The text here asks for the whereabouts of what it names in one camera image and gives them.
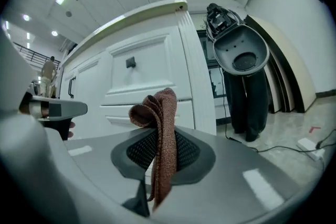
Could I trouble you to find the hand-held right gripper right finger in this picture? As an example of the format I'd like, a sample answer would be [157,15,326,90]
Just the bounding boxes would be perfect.
[149,125,300,224]

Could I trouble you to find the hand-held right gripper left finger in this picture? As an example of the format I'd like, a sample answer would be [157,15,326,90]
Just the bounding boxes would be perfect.
[46,125,158,224]

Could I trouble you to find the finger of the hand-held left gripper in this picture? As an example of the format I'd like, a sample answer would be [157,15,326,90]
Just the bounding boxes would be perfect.
[28,100,89,141]

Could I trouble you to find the red-brown knitted cloth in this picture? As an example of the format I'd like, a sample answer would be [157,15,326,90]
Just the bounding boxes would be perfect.
[128,87,178,212]

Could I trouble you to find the white cabinet door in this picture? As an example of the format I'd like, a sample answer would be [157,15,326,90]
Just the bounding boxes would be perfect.
[60,67,78,115]
[75,52,107,140]

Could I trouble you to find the black balcony railing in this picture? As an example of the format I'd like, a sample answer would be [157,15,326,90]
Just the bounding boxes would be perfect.
[13,41,61,63]

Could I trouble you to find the white power strip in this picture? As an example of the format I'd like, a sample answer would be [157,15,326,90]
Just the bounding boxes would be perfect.
[297,137,326,161]

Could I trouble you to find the white vanity cabinet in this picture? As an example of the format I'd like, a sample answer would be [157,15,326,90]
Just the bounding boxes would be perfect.
[59,0,217,140]

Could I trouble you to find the leaning wooden panels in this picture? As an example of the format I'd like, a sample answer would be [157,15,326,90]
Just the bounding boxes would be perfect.
[244,14,318,114]

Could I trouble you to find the black draped machine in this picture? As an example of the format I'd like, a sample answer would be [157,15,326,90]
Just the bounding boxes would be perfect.
[205,2,271,143]

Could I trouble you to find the dark glass partition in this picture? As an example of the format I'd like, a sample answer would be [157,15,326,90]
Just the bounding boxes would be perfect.
[196,29,226,99]

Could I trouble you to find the black cabinet door handle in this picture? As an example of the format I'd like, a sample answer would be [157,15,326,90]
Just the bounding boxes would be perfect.
[67,76,77,99]

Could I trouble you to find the black power adapter cable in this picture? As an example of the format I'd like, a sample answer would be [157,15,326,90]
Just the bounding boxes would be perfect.
[223,91,336,154]

